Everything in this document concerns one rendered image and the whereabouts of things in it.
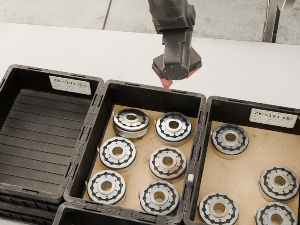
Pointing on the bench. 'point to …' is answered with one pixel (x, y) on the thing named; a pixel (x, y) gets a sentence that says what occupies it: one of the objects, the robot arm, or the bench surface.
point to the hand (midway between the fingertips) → (175, 81)
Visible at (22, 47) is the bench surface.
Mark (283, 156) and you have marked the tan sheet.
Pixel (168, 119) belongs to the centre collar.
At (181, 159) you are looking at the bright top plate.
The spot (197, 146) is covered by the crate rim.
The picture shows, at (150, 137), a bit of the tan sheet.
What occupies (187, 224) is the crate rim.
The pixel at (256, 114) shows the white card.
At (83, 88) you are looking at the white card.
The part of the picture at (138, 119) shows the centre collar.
